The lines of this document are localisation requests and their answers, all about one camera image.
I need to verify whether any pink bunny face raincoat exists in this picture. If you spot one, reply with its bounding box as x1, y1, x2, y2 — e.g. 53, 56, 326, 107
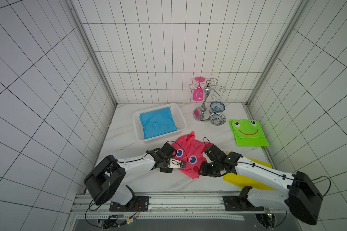
172, 132, 211, 179

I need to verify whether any yellow raincoat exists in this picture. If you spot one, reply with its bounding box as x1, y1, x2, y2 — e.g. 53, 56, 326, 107
223, 151, 275, 191

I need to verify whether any blue raincoat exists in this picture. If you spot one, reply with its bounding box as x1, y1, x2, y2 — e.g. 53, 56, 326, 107
139, 107, 178, 139

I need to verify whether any white plastic perforated basket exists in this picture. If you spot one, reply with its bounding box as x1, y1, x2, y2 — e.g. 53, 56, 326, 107
133, 103, 188, 142

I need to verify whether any green frog face raincoat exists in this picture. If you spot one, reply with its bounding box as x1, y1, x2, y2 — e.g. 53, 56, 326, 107
229, 119, 270, 147

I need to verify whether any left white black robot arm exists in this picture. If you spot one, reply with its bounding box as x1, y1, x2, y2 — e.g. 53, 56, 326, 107
84, 142, 187, 211

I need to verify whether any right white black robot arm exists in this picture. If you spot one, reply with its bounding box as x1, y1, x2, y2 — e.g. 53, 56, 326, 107
198, 144, 323, 225

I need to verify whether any near blue patterned bowl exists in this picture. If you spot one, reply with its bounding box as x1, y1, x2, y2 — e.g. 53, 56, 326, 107
209, 112, 226, 126

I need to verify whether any blue patterned bowl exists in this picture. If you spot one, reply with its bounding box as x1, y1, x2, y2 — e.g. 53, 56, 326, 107
209, 112, 226, 126
210, 102, 226, 113

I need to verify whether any silver metal glass rack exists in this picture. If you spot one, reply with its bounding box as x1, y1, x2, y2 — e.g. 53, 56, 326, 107
189, 77, 226, 123

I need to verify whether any far blue patterned bowl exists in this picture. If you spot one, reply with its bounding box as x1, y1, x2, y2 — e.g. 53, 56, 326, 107
210, 102, 226, 113

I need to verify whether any pink plastic wine glass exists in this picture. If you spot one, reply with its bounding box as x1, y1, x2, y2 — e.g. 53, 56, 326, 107
192, 77, 206, 102

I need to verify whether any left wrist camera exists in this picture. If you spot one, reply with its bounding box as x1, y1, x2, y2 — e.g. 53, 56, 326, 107
168, 159, 186, 169

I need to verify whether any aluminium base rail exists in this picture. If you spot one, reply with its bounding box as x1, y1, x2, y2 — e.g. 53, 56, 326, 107
70, 191, 291, 222

